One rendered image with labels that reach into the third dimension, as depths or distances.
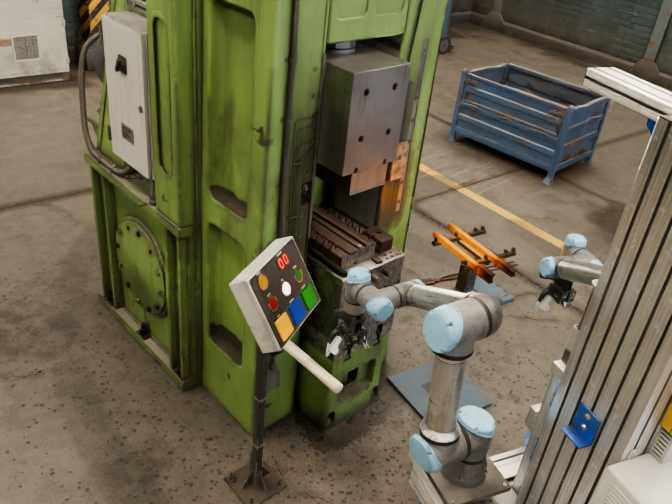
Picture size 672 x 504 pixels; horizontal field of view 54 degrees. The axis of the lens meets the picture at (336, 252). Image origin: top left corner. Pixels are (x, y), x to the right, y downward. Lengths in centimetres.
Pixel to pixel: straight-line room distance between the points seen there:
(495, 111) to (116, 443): 454
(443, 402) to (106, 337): 242
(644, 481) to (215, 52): 199
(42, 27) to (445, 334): 632
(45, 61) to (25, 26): 38
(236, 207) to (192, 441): 117
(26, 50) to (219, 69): 497
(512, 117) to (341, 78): 406
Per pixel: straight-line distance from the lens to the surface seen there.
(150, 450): 329
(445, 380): 184
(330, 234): 290
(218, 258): 305
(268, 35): 234
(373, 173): 267
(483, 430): 204
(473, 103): 659
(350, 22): 253
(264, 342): 231
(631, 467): 185
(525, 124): 633
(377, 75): 249
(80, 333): 396
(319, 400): 325
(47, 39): 756
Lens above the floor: 246
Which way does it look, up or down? 32 degrees down
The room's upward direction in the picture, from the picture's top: 7 degrees clockwise
